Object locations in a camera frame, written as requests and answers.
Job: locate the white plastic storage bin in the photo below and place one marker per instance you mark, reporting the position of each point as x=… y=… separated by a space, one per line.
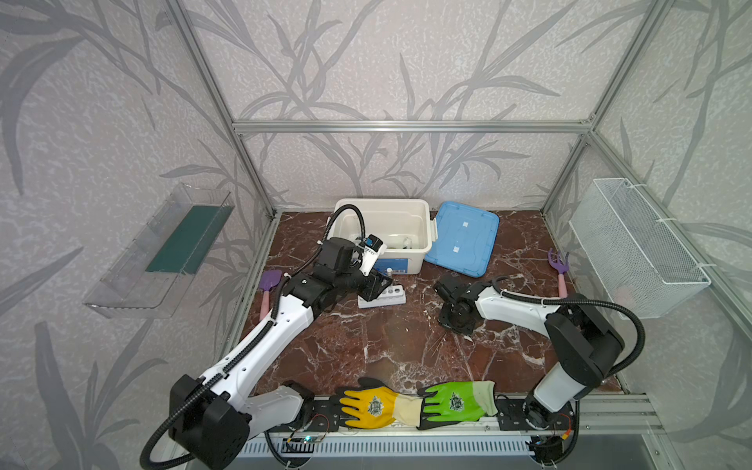
x=391 y=220

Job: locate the clear wall shelf green mat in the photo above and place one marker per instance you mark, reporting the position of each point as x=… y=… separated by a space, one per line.
x=153 y=274

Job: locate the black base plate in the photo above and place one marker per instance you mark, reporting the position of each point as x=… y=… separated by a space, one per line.
x=320 y=417

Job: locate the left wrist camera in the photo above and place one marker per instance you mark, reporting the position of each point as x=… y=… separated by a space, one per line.
x=372 y=249

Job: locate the aluminium frame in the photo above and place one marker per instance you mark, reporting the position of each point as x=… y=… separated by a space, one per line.
x=587 y=130

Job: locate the yellow work glove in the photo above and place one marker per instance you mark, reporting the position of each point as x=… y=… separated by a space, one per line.
x=373 y=405

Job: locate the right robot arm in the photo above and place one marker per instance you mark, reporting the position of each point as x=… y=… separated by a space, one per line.
x=587 y=345

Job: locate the green work glove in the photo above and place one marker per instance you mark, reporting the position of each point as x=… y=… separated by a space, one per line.
x=450 y=403

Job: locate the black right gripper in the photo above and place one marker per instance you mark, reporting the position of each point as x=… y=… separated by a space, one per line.
x=446 y=287

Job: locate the blue plastic bin lid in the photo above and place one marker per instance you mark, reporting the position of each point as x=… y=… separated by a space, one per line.
x=465 y=239

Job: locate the white wire mesh basket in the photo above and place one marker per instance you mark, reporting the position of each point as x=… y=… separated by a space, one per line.
x=638 y=259

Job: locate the white test tube rack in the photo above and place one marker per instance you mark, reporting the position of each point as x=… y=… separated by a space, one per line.
x=393 y=296

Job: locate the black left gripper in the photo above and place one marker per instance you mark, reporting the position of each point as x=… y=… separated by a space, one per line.
x=375 y=284

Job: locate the purple toy shovel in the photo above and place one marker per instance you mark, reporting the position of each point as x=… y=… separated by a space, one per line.
x=269 y=280

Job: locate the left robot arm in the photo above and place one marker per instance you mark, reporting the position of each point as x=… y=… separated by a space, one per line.
x=213 y=416

